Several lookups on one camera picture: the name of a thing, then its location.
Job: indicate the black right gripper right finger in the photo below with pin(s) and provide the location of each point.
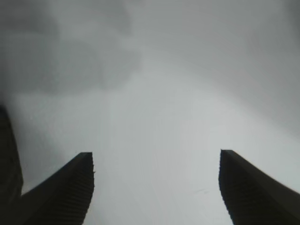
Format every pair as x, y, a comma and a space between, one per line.
255, 199

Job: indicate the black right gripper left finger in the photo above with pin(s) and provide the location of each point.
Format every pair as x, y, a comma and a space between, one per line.
63, 194

